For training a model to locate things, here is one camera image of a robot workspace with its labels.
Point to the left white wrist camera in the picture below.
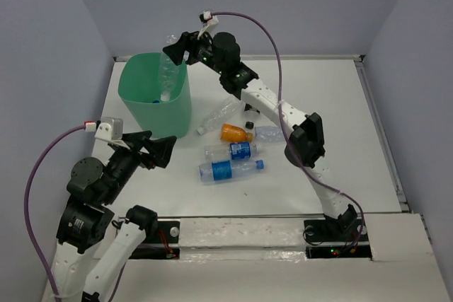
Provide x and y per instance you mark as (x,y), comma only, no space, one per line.
(109,129)

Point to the orange juice bottle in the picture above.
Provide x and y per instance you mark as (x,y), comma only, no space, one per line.
(231,133)

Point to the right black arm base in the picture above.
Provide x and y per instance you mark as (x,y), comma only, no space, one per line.
(322,243)

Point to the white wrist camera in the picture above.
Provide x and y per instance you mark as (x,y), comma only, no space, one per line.
(109,129)
(209,22)

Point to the blue label bottle white cap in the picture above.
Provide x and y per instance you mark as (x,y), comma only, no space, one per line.
(231,151)

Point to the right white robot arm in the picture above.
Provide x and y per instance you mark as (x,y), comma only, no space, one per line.
(303,132)

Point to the black bottle cap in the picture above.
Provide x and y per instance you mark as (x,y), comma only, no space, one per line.
(250,124)

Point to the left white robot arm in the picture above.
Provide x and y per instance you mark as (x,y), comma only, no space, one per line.
(92,187)

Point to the small bottle black label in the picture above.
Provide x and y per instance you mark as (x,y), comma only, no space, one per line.
(250,112)

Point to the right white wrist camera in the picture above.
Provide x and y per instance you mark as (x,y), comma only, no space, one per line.
(209,22)

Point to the crushed clear bottle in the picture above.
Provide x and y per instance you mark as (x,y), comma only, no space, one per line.
(269,134)

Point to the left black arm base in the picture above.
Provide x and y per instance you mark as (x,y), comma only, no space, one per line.
(163,245)

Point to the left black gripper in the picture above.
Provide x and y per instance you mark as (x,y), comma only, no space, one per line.
(161,148)

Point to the clear bottle white cap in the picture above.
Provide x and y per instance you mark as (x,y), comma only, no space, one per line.
(218,116)

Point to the green plastic bin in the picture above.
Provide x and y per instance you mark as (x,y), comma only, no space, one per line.
(138,87)

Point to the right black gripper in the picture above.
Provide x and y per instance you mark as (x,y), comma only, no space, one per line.
(189,42)

